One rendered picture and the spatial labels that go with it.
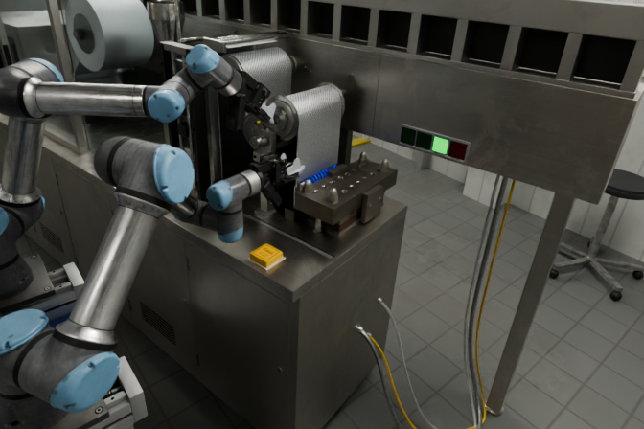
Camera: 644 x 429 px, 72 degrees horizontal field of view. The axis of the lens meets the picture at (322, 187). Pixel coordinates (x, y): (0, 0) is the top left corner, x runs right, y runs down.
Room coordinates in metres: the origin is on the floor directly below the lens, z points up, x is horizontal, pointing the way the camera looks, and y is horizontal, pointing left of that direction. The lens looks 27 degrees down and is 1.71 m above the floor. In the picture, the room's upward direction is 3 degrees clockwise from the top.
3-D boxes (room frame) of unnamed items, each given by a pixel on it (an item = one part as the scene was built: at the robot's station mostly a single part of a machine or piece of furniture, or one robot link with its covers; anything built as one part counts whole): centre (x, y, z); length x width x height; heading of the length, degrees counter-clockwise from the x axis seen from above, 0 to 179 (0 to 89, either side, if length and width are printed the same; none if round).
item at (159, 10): (1.89, 0.66, 1.50); 0.14 x 0.14 x 0.06
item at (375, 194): (1.36, -0.18, 0.96); 0.10 x 0.03 x 0.11; 144
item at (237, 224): (1.12, 0.28, 1.01); 0.11 x 0.08 x 0.11; 69
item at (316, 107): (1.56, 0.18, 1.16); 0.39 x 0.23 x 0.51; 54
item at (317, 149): (1.45, 0.02, 1.11); 0.23 x 0.01 x 0.18; 144
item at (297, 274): (1.97, 0.88, 0.88); 2.52 x 0.66 x 0.04; 54
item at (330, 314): (1.98, 0.87, 0.43); 2.52 x 0.64 x 0.86; 54
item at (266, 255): (1.10, 0.15, 0.91); 0.07 x 0.07 x 0.02; 54
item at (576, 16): (2.06, 0.45, 1.55); 3.08 x 0.08 x 0.23; 54
